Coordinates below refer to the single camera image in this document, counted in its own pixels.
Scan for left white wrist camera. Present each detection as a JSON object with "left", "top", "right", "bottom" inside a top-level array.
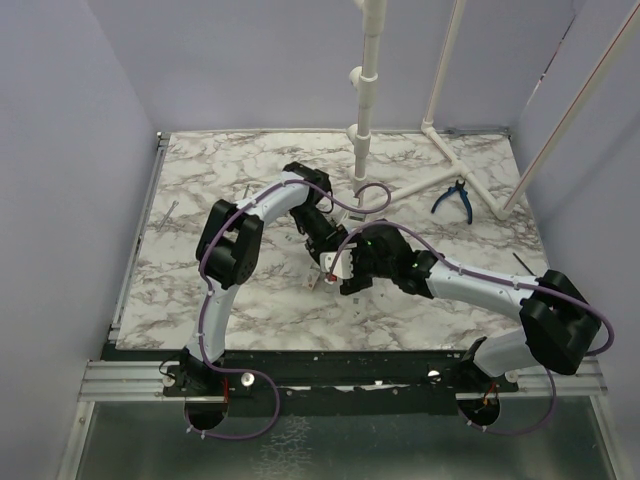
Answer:
[{"left": 333, "top": 201, "right": 367, "bottom": 231}]

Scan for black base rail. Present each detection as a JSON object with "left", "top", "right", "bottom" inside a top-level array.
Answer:
[{"left": 102, "top": 342, "right": 551, "bottom": 416}]

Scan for white PVC pipe frame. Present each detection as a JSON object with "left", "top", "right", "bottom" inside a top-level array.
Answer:
[{"left": 344, "top": 0, "right": 640, "bottom": 221}]

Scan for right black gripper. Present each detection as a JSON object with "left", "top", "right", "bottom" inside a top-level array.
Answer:
[{"left": 336, "top": 233, "right": 395, "bottom": 295}]

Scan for white staple box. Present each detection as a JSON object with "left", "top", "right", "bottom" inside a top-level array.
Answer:
[{"left": 302, "top": 269, "right": 321, "bottom": 290}]

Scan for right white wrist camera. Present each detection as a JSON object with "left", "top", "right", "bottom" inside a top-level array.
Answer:
[{"left": 319, "top": 245, "right": 354, "bottom": 283}]

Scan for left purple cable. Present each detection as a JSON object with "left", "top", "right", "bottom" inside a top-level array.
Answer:
[{"left": 184, "top": 180, "right": 392, "bottom": 441}]

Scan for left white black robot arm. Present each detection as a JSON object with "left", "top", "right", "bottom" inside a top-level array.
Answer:
[{"left": 174, "top": 162, "right": 347, "bottom": 395}]

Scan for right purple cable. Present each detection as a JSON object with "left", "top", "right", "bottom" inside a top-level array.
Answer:
[{"left": 327, "top": 222, "right": 616, "bottom": 436}]

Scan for aluminium extrusion rail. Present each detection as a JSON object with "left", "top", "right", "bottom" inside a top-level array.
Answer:
[{"left": 78, "top": 359, "right": 608, "bottom": 403}]

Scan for small silver wrench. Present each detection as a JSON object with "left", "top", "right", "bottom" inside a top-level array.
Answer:
[{"left": 156, "top": 200, "right": 179, "bottom": 232}]

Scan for purple cable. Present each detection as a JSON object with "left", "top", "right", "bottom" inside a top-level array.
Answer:
[
  {"left": 184, "top": 180, "right": 392, "bottom": 441},
  {"left": 327, "top": 222, "right": 616, "bottom": 436}
]

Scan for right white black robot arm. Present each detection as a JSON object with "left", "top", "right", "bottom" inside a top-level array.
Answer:
[{"left": 320, "top": 220, "right": 603, "bottom": 391}]

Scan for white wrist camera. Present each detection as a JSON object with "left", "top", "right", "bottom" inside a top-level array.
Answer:
[
  {"left": 333, "top": 201, "right": 367, "bottom": 231},
  {"left": 319, "top": 245, "right": 354, "bottom": 283}
]

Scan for blue handled pliers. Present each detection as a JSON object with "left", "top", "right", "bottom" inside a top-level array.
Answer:
[{"left": 430, "top": 178, "right": 474, "bottom": 225}]

